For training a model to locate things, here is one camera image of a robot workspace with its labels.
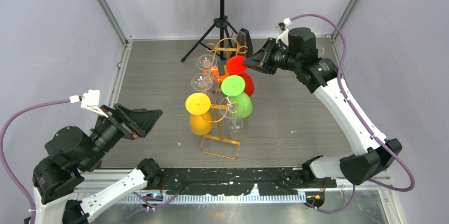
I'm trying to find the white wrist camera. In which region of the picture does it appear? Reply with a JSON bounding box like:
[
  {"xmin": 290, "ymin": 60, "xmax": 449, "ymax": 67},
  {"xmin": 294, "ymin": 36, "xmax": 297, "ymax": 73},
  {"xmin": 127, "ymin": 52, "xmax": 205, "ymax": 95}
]
[
  {"xmin": 69, "ymin": 89, "xmax": 109, "ymax": 118},
  {"xmin": 276, "ymin": 18, "xmax": 292, "ymax": 44}
]

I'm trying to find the clear wine glass back right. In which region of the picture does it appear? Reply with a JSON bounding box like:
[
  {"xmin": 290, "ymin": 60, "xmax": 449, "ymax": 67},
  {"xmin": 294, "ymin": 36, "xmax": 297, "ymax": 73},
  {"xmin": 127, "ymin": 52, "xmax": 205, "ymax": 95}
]
[{"xmin": 196, "ymin": 54, "xmax": 218, "ymax": 71}]

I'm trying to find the black taped front rail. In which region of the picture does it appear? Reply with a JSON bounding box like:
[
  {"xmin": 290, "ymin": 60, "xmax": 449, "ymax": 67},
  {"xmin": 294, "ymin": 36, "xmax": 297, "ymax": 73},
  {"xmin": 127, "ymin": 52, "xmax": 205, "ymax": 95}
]
[{"xmin": 146, "ymin": 167, "xmax": 317, "ymax": 196}]

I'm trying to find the green silicone wine glass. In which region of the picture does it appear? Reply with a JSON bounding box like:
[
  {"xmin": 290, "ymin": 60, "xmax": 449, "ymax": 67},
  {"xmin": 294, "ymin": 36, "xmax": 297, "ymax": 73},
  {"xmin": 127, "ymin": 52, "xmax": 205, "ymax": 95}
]
[{"xmin": 221, "ymin": 75, "xmax": 253, "ymax": 119}]

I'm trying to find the clear wine glass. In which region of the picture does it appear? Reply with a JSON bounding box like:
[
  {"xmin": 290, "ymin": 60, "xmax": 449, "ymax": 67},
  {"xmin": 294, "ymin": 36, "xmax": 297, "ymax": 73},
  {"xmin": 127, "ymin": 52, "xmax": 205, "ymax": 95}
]
[
  {"xmin": 191, "ymin": 73, "xmax": 219, "ymax": 92},
  {"xmin": 196, "ymin": 54, "xmax": 218, "ymax": 71},
  {"xmin": 219, "ymin": 96, "xmax": 245, "ymax": 141}
]

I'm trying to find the orange toy block piece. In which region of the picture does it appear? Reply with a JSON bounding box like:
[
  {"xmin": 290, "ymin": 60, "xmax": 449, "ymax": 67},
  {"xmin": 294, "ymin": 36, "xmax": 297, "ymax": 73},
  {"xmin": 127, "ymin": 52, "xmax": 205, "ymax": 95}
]
[{"xmin": 201, "ymin": 66, "xmax": 230, "ymax": 83}]

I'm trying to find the clear wine glass back left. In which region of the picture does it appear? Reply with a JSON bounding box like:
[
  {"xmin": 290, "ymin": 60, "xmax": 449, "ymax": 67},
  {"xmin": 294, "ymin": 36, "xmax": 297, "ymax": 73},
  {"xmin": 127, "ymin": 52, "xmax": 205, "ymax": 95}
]
[{"xmin": 191, "ymin": 73, "xmax": 219, "ymax": 92}]

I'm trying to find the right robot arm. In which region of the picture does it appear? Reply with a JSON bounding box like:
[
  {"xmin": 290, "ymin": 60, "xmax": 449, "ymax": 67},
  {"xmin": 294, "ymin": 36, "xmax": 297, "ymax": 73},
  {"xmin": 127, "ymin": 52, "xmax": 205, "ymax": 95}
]
[{"xmin": 243, "ymin": 28, "xmax": 402, "ymax": 187}]

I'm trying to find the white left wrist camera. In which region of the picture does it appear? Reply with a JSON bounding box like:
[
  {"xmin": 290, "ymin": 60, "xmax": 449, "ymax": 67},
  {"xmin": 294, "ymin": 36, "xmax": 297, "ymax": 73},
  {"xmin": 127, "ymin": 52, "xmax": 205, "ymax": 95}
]
[{"xmin": 69, "ymin": 89, "xmax": 109, "ymax": 118}]

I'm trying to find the black metronome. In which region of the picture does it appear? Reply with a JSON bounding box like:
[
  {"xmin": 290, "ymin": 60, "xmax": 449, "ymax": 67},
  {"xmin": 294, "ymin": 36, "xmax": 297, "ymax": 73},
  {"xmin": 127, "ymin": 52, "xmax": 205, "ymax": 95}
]
[{"xmin": 236, "ymin": 28, "xmax": 254, "ymax": 58}]

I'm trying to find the red silicone wine glass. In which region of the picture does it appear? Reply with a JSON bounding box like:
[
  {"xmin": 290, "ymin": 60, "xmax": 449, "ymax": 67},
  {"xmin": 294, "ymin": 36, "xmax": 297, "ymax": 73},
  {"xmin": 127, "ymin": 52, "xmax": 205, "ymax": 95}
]
[{"xmin": 226, "ymin": 56, "xmax": 255, "ymax": 97}]

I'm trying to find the clear tall flute glass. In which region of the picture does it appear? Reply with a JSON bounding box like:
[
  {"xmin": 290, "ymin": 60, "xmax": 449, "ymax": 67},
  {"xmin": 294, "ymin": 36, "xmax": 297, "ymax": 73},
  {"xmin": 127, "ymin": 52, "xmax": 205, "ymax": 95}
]
[{"xmin": 316, "ymin": 45, "xmax": 325, "ymax": 57}]

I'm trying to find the white slotted cable duct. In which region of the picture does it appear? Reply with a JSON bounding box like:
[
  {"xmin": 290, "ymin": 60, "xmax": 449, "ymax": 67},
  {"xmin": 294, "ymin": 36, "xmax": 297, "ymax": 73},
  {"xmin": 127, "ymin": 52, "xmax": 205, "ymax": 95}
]
[{"xmin": 118, "ymin": 192, "xmax": 306, "ymax": 204}]

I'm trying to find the gold wire wine glass rack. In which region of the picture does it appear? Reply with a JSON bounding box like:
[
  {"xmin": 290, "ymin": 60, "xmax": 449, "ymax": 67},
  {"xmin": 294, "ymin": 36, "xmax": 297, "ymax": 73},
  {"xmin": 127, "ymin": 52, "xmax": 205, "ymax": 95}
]
[{"xmin": 200, "ymin": 38, "xmax": 250, "ymax": 160}]

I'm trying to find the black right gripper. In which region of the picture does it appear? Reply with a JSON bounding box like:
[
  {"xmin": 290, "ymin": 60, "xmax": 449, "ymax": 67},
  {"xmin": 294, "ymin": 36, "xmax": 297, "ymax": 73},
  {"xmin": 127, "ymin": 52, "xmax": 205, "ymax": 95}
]
[{"xmin": 242, "ymin": 38, "xmax": 300, "ymax": 76}]

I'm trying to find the yellow silicone wine glass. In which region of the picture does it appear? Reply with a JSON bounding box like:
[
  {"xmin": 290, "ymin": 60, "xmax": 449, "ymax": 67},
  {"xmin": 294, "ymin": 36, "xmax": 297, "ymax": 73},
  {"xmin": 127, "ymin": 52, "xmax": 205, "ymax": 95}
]
[{"xmin": 185, "ymin": 93, "xmax": 213, "ymax": 136}]

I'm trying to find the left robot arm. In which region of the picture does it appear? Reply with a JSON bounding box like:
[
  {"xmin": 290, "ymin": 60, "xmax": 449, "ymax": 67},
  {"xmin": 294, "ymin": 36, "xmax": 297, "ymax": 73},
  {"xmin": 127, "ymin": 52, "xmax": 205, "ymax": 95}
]
[{"xmin": 30, "ymin": 104, "xmax": 163, "ymax": 223}]

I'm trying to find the clear wine glass front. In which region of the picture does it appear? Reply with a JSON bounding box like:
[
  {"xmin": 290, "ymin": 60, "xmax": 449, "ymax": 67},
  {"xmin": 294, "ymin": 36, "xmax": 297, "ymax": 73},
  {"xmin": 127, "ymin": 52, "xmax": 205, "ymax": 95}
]
[{"xmin": 219, "ymin": 96, "xmax": 245, "ymax": 141}]

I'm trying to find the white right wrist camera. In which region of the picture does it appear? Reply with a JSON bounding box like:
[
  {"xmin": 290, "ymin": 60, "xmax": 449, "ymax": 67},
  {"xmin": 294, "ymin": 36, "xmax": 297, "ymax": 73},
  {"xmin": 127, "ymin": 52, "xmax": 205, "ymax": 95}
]
[{"xmin": 276, "ymin": 18, "xmax": 292, "ymax": 44}]

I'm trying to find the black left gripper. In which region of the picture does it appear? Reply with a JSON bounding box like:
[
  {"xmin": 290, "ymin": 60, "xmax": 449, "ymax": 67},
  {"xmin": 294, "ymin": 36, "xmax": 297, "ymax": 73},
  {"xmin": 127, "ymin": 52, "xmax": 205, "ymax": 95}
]
[{"xmin": 83, "ymin": 101, "xmax": 165, "ymax": 168}]

